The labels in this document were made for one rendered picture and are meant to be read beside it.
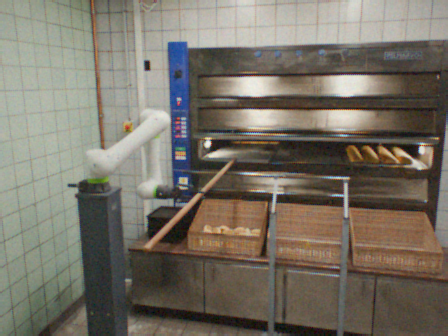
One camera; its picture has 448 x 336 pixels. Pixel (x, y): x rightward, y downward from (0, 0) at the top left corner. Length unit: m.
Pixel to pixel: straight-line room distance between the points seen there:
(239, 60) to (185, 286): 1.81
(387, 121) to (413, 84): 0.31
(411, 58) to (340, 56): 0.49
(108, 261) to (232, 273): 0.96
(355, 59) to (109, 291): 2.34
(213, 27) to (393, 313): 2.46
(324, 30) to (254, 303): 2.08
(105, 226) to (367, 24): 2.28
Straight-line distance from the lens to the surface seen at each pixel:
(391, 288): 3.04
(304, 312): 3.13
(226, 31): 3.32
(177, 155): 3.44
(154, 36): 3.50
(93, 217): 2.49
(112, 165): 2.28
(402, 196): 3.38
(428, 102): 3.31
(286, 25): 3.25
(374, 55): 3.26
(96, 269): 2.61
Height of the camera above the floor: 1.84
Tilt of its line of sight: 12 degrees down
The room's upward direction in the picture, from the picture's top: straight up
